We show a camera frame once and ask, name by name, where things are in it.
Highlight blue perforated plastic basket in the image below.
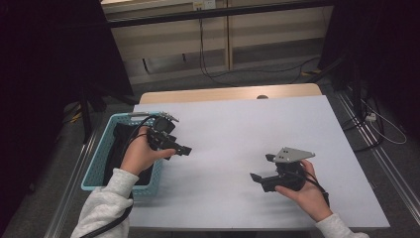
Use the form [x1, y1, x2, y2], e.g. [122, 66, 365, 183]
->
[80, 111, 169, 198]

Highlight white table cover sheet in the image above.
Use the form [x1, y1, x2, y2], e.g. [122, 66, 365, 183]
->
[93, 94, 390, 231]

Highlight long black floor cable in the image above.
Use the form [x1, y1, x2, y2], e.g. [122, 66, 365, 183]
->
[211, 56, 321, 80]

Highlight person's right hand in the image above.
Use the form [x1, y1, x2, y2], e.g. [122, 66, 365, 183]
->
[274, 159, 331, 223]

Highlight black floor cable bundle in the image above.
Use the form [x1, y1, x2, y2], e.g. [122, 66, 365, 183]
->
[341, 95, 385, 153]

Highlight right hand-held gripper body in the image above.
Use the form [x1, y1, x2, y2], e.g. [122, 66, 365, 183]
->
[272, 147, 316, 192]

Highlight white wall socket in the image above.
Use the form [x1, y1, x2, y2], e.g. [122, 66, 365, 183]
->
[192, 0, 217, 11]

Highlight black pants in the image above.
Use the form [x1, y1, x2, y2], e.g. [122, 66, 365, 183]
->
[102, 122, 155, 186]

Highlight metal floor rail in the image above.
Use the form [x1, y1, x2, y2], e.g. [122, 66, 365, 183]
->
[336, 90, 420, 216]
[44, 132, 100, 238]

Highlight dark curtain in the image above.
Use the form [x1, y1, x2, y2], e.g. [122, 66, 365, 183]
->
[0, 0, 135, 232]
[318, 0, 420, 140]

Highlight black metal stand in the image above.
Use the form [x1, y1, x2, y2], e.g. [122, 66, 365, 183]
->
[78, 92, 140, 145]
[305, 53, 365, 120]

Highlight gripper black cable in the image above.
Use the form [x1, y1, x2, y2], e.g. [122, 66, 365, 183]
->
[296, 170, 331, 207]
[78, 113, 159, 238]

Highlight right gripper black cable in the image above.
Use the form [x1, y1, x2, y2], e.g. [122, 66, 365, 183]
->
[296, 170, 331, 207]

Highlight person's left hand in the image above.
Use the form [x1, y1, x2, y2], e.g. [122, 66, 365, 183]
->
[119, 126, 177, 177]

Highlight black cable hanging from socket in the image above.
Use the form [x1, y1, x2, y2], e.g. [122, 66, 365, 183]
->
[197, 9, 239, 88]

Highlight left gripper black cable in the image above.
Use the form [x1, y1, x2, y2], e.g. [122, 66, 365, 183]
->
[78, 113, 159, 238]

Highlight white floor cable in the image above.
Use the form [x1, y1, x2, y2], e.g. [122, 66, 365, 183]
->
[361, 98, 408, 146]

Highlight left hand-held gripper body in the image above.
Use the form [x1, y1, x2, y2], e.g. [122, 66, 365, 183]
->
[146, 112, 180, 153]

